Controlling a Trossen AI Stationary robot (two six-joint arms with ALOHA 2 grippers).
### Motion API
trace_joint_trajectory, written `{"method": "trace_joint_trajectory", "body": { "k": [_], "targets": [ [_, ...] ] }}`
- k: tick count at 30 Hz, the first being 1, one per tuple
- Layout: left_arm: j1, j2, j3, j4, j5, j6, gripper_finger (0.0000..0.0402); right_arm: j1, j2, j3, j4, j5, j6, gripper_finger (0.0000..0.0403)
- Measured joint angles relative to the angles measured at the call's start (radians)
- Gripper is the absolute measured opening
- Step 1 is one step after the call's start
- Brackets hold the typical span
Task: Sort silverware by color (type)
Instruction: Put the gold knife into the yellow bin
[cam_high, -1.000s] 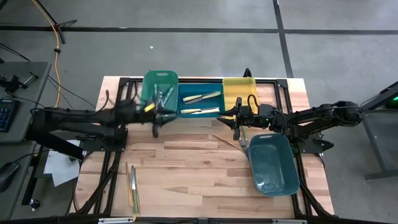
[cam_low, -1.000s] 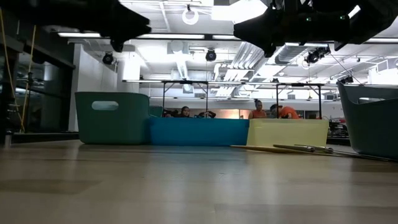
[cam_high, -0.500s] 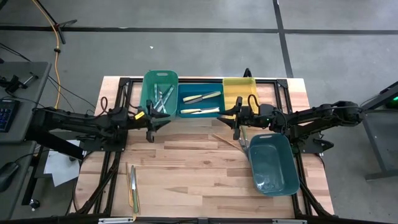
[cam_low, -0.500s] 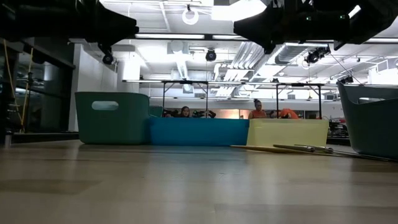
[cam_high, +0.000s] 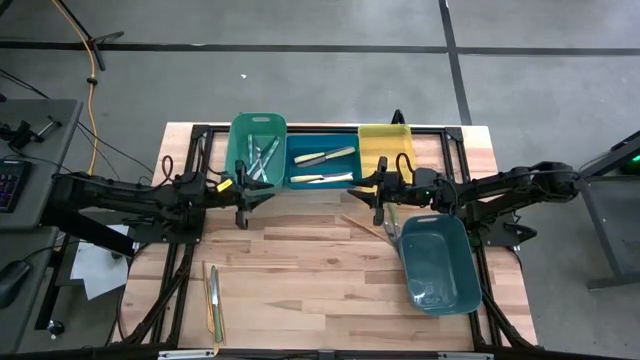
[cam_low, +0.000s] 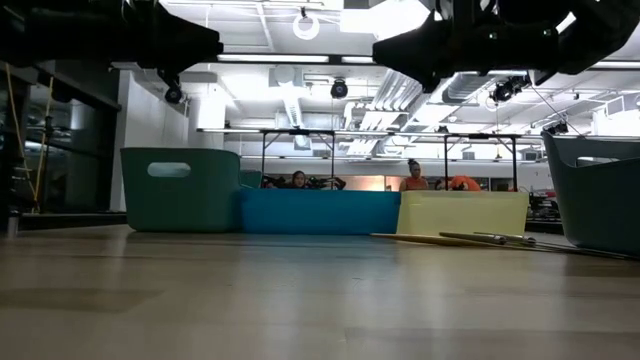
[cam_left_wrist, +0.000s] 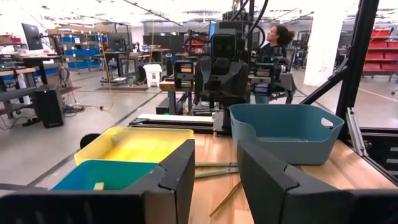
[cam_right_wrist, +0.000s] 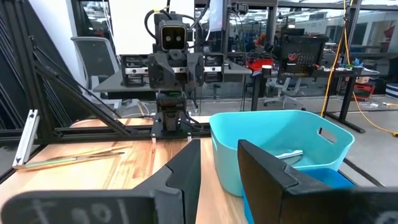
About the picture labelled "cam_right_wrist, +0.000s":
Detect black pegboard box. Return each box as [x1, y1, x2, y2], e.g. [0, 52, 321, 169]
[279, 33, 330, 76]

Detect grey office chair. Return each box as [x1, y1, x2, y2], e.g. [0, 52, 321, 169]
[70, 36, 122, 110]

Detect silver aluminium extrusion bar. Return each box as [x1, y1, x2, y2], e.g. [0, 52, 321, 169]
[12, 109, 40, 169]

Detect white office chair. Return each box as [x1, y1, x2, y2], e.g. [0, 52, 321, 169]
[263, 77, 307, 110]

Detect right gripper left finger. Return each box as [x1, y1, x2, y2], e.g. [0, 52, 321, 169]
[0, 139, 202, 224]

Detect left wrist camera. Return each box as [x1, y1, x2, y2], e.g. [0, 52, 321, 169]
[158, 20, 189, 52]

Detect utensils on wooden table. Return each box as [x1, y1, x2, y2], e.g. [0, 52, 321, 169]
[14, 151, 126, 171]

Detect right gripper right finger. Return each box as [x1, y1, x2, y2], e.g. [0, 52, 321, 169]
[238, 139, 398, 224]

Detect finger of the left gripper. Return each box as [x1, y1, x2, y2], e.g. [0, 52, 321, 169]
[186, 52, 205, 88]
[147, 52, 175, 90]

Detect light-blue-handled knife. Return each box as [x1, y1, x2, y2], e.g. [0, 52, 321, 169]
[274, 149, 304, 160]

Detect red equipment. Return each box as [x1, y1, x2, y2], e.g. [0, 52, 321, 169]
[247, 57, 275, 72]

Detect green plastic bin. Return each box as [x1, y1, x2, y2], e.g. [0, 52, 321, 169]
[208, 109, 356, 198]

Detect grey desk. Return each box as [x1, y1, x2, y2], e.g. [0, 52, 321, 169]
[92, 60, 253, 101]

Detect black desk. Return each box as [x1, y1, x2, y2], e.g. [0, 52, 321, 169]
[251, 67, 381, 134]

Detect blue plastic tray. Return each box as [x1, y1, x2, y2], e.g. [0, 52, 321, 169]
[242, 167, 357, 224]

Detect yellow power cable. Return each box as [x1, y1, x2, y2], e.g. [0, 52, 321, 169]
[320, 0, 398, 137]

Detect black aluminium table frame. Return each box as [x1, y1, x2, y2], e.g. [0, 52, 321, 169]
[0, 0, 212, 144]

